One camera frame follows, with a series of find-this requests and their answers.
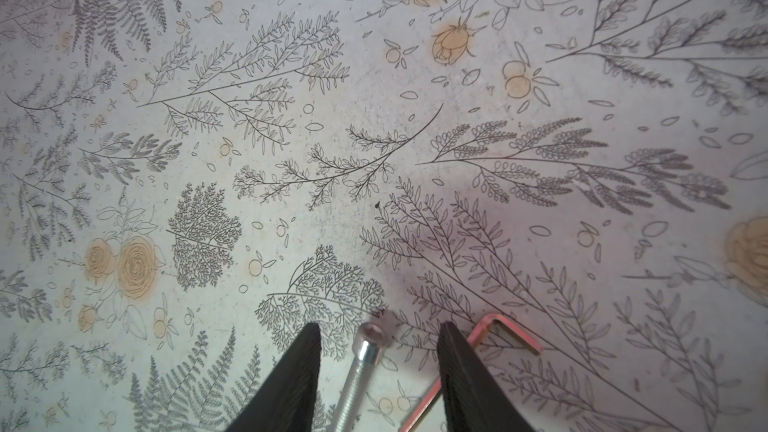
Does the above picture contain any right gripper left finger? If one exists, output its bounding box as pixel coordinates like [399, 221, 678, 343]
[226, 323, 322, 432]

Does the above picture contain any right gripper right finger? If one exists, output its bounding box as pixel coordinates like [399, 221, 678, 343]
[437, 322, 533, 432]

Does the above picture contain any red hex key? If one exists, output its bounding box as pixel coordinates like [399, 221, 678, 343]
[400, 313, 542, 431]

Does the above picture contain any small orange handled screwdriver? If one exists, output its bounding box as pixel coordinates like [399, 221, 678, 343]
[327, 308, 396, 431]

